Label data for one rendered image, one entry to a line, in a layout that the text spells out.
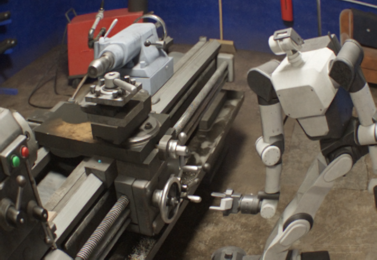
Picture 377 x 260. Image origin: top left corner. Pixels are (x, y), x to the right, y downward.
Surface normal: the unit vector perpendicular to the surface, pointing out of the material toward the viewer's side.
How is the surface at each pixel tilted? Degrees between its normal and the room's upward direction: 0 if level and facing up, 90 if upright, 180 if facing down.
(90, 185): 36
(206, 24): 90
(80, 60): 90
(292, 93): 108
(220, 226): 0
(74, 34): 90
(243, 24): 90
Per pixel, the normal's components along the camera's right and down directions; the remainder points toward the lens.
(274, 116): 0.10, 0.28
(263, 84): -0.69, 0.34
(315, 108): -0.62, 0.60
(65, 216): 0.53, -0.67
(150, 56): 0.85, -0.27
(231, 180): -0.04, -0.90
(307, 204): -0.16, 0.43
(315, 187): -0.20, 0.76
